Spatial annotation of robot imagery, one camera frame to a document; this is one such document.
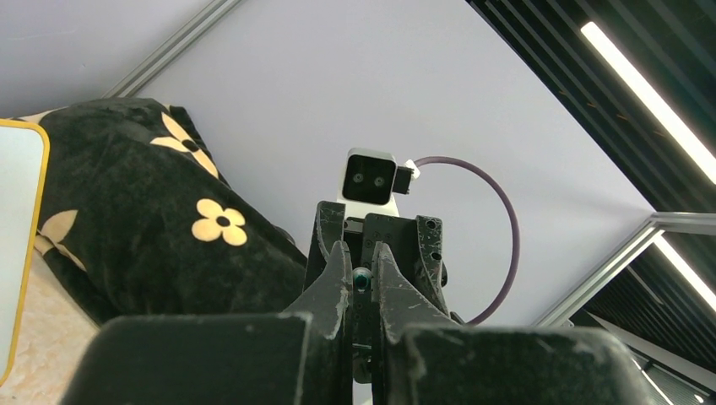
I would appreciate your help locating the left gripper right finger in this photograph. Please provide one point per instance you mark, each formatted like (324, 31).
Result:
(482, 365)

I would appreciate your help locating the white marker pen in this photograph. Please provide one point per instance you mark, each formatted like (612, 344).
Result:
(362, 325)

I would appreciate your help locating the black floral blanket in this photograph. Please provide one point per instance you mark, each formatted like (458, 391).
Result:
(136, 218)

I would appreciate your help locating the whiteboard with yellow frame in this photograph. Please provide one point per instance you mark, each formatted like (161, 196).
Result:
(25, 149)

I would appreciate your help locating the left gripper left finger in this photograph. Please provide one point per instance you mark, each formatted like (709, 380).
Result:
(254, 359)

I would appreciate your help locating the ceiling light strip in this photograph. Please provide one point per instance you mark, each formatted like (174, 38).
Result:
(687, 140)
(686, 271)

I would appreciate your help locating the right metal corner post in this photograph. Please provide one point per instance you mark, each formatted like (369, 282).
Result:
(172, 48)

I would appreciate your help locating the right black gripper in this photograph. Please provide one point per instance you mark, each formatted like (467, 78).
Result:
(410, 309)

